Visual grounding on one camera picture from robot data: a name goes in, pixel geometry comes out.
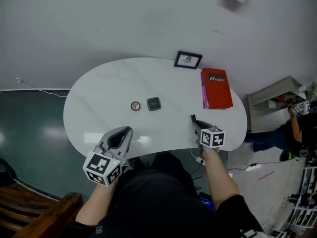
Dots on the person's black shirt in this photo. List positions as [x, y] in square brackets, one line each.
[158, 199]

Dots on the red book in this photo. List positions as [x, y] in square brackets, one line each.
[219, 93]

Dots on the small dark square box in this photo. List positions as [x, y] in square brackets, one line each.
[153, 104]

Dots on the small round silver object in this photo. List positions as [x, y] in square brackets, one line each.
[135, 106]

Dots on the brown wooden railing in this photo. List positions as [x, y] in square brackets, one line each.
[42, 214]

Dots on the black bag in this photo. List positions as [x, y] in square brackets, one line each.
[7, 172]

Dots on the black picture frame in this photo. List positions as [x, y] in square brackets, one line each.
[188, 59]

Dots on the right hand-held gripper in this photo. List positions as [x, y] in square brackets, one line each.
[213, 137]

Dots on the person's right forearm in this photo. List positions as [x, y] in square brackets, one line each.
[220, 180]

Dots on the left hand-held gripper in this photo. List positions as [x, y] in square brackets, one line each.
[101, 167]

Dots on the blue box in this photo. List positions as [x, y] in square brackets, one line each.
[206, 201]

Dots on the white kidney-shaped table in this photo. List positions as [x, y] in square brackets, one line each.
[111, 83]

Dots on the white power strip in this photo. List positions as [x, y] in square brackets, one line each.
[200, 160]

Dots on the grey shelf cabinet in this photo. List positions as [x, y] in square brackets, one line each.
[265, 108]

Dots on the white wall socket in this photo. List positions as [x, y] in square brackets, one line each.
[19, 80]

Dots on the white shelf rack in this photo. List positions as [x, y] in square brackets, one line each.
[302, 207]

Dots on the person's left forearm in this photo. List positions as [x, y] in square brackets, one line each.
[96, 204]

